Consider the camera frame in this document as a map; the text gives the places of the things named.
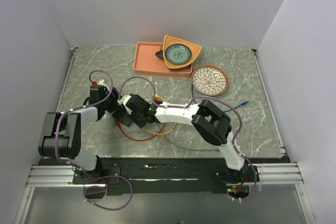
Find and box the black network switch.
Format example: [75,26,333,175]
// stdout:
[112,104,134,127]

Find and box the red ethernet cable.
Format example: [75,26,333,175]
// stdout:
[115,97,166,142]

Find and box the yellow ethernet cable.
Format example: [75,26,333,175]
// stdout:
[143,94,177,136]

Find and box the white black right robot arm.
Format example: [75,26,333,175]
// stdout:
[118,94,248,182]

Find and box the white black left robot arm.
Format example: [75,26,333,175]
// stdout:
[38,84,120,183]

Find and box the salmon pink tray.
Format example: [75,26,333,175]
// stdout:
[133,42,193,78]

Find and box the black small bowl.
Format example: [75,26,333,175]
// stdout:
[155,50,164,59]

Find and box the teal patterned round dish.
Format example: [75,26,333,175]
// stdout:
[165,44,192,65]

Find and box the white floral round plate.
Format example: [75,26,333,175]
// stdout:
[191,65,229,97]

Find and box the orange woven triangular plate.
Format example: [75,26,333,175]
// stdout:
[162,35,202,69]

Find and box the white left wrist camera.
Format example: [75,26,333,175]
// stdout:
[91,79,109,89]

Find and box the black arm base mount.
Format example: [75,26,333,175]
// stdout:
[39,157,263,197]

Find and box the grey ethernet cable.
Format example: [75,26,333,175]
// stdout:
[167,134,224,152]

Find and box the blue ethernet cable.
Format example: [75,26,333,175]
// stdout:
[190,82,250,112]

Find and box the aluminium frame rail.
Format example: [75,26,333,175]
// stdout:
[26,163,303,187]

